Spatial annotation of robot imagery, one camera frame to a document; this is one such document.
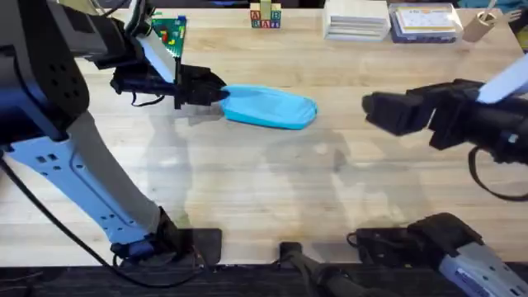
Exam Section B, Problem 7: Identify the brown cardboard tube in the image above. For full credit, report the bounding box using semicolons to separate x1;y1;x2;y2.
461;11;498;44

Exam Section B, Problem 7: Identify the white box stack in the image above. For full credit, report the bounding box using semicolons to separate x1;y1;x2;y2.
322;0;392;42

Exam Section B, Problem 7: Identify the black upright left wrist plate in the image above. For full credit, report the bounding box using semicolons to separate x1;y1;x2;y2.
173;56;183;111

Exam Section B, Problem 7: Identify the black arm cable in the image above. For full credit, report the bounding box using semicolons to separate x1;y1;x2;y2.
0;158;207;289
467;145;528;203

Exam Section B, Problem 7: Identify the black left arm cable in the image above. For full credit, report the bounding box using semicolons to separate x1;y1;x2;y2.
0;158;207;289

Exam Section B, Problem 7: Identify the black cable bundle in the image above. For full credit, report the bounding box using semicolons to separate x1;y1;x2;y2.
278;241;397;297

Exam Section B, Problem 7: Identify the wooden letter blocks heap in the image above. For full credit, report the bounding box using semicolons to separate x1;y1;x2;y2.
249;0;283;30

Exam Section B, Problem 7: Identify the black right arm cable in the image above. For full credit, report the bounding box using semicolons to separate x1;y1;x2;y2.
467;145;528;203

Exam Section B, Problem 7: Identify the clear box with cards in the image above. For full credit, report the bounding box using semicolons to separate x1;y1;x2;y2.
387;2;464;45

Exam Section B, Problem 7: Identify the green board with toy blocks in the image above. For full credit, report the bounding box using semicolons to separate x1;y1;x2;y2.
150;15;187;59

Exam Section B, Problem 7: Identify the black rail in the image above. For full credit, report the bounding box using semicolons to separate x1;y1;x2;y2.
0;263;528;297

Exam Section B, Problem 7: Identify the blue soft zip bag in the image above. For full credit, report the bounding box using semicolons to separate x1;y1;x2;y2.
219;84;318;131

